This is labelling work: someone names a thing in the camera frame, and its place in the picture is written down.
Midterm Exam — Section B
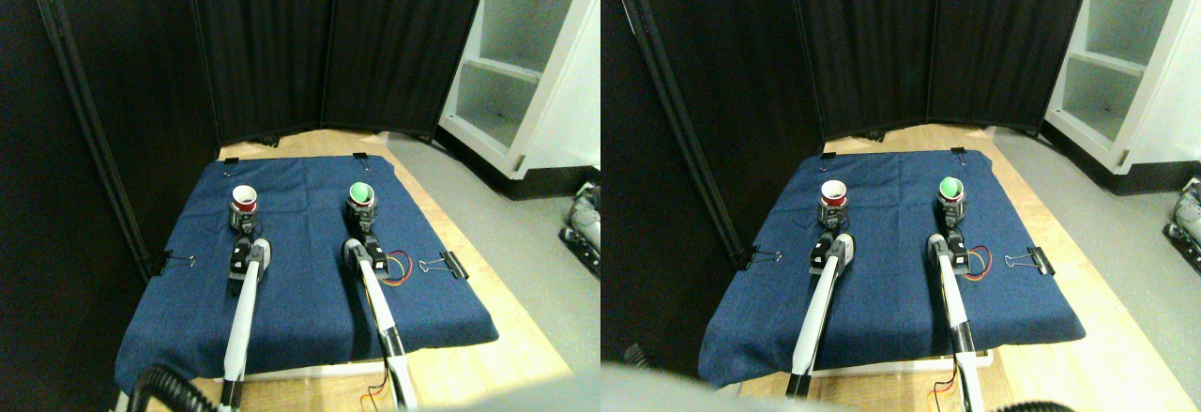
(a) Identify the dark blue cloth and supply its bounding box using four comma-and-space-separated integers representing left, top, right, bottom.
697, 147, 1087, 389
114, 152, 500, 397

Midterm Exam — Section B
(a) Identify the white board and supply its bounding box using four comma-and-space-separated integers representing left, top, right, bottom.
812, 354, 996, 375

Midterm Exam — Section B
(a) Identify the black curtain stand pole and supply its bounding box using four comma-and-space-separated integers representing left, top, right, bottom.
608, 0, 756, 272
26, 0, 156, 282

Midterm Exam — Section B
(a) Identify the grey and black machine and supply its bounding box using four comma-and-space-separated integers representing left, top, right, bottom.
560, 182, 601, 279
1163, 177, 1201, 272

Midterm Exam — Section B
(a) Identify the white shelf unit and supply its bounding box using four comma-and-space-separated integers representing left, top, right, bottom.
437, 0, 601, 180
1043, 0, 1201, 174

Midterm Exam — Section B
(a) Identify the orange wire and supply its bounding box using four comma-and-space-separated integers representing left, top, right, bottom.
380, 251, 415, 287
965, 245, 994, 284
927, 356, 960, 405
364, 363, 391, 409

